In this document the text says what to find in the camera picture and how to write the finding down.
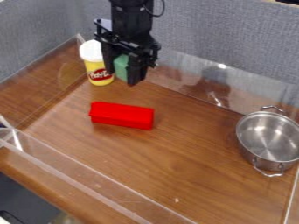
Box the yellow Play-Doh can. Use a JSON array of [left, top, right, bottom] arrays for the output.
[[79, 39, 114, 86]]

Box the green foam cube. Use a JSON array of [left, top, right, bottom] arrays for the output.
[[114, 54, 128, 81]]

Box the clear acrylic table barrier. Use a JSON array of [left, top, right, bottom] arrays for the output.
[[0, 37, 299, 224]]

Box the red rectangular block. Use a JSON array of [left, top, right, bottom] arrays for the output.
[[88, 101, 155, 130]]

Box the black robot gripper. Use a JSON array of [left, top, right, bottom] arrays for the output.
[[94, 0, 162, 86]]

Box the stainless steel pot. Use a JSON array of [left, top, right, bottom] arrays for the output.
[[235, 105, 299, 178]]

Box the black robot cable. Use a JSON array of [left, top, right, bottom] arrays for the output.
[[140, 0, 166, 18]]

